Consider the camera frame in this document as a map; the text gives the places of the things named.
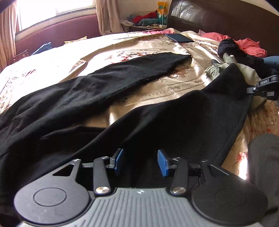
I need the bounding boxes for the black pants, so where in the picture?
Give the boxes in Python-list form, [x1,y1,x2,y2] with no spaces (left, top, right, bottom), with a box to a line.
[0,52,255,221]

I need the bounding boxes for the olive green folded garment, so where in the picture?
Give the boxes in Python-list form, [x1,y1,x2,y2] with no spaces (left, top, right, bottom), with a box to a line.
[205,52,267,110]

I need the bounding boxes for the pink red clothes pile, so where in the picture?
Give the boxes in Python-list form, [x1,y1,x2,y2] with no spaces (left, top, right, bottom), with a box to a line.
[198,30,268,58]

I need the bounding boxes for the black clothes pile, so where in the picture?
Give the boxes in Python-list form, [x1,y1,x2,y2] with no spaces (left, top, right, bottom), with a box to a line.
[217,38,278,79]

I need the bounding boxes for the operator grey trouser leg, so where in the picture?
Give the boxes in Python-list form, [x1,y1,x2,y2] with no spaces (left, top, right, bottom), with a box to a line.
[248,134,278,226]

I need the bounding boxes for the dark leather headboard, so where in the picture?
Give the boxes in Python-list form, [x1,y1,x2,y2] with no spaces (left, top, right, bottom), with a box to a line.
[167,0,279,56]

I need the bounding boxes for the dark smartphone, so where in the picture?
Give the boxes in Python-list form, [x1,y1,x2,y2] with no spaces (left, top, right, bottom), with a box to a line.
[165,34,194,43]

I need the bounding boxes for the floral satin bedspread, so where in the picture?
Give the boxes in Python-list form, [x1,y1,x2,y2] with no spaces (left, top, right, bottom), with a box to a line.
[0,27,279,182]

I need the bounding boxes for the cluttered nightstand clothes pile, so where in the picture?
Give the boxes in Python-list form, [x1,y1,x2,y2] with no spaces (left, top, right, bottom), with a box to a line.
[120,10,168,32]

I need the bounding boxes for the blue item on bench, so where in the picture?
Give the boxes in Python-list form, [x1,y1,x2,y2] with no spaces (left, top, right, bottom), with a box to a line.
[32,42,52,55]

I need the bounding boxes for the maroon padded window bench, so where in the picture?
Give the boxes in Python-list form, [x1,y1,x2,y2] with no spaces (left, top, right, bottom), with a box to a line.
[15,14,100,54]

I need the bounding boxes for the right beige curtain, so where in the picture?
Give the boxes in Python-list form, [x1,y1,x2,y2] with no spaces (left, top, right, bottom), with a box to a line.
[95,0,123,35]

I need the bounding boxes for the beige curtain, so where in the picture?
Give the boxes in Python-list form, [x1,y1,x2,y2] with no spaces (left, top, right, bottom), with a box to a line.
[95,0,123,35]
[1,1,17,71]

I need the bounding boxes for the window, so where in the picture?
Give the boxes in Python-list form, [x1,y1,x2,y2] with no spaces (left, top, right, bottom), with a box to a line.
[17,0,95,31]

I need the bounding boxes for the left beige curtain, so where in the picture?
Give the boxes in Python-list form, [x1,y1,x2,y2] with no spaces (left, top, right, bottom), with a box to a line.
[1,1,17,71]

